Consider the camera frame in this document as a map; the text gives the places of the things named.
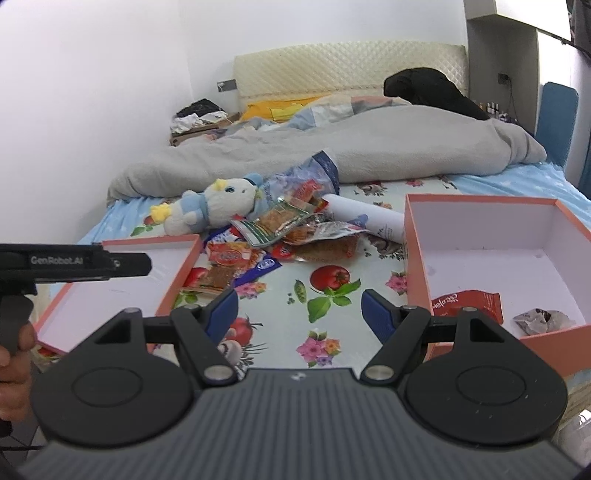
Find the grey wrapped snack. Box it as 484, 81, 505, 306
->
512, 308, 578, 337

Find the black hanging garment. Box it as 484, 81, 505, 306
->
566, 0, 591, 49

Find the grey duvet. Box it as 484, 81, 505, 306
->
107, 104, 548, 201

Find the blue chair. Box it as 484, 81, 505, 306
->
536, 82, 580, 167

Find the row of small bottles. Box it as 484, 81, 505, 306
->
479, 100, 518, 124

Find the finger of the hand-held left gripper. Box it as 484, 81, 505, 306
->
108, 253, 153, 278

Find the person's left hand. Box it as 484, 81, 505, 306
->
0, 320, 37, 422

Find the pile of mixed snack packets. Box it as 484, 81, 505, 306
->
182, 178, 370, 296

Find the clear blue-printed plastic bag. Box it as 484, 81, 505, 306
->
256, 148, 342, 208

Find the red packet with white script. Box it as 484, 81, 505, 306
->
431, 291, 504, 324

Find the cream quilted headboard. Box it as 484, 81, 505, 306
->
233, 41, 468, 112

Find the white paper roll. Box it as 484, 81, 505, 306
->
323, 194, 407, 243

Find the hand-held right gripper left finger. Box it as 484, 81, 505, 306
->
90, 289, 239, 386

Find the yellow pillow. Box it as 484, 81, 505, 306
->
240, 95, 333, 123

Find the white and blue plush toy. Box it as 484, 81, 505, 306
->
150, 173, 266, 236

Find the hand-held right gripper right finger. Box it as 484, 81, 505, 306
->
361, 289, 509, 385

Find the white overhead cabinet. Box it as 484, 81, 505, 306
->
494, 0, 573, 44

